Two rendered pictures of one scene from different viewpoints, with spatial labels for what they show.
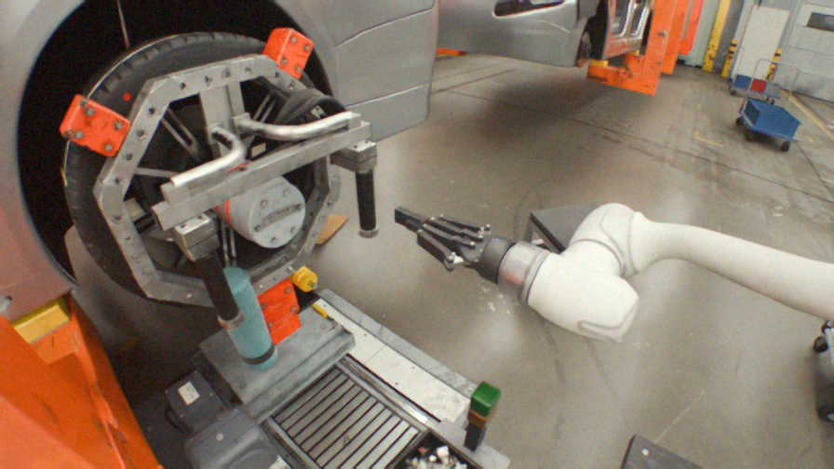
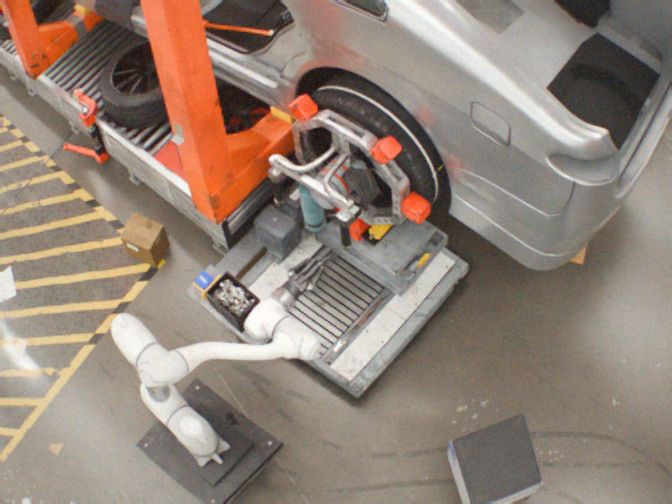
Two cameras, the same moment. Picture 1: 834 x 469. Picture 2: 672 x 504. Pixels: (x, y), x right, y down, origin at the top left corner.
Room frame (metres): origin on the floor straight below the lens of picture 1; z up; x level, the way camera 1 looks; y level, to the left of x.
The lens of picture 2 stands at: (0.85, -1.70, 3.67)
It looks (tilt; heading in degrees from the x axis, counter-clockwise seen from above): 59 degrees down; 97
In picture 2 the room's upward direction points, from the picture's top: 7 degrees counter-clockwise
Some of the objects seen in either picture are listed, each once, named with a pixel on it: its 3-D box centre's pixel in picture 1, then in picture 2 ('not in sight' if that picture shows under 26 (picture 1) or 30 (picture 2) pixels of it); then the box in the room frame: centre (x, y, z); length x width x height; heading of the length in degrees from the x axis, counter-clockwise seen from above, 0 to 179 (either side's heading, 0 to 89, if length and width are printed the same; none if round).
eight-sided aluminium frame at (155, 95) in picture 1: (237, 190); (350, 167); (0.68, 0.39, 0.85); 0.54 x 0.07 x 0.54; 141
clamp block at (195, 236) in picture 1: (190, 229); (280, 169); (0.42, 0.34, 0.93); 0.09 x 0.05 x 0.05; 51
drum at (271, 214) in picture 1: (252, 200); (338, 179); (0.64, 0.34, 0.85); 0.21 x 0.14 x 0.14; 51
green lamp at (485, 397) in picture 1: (485, 398); not in sight; (0.33, -0.12, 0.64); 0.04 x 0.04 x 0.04; 51
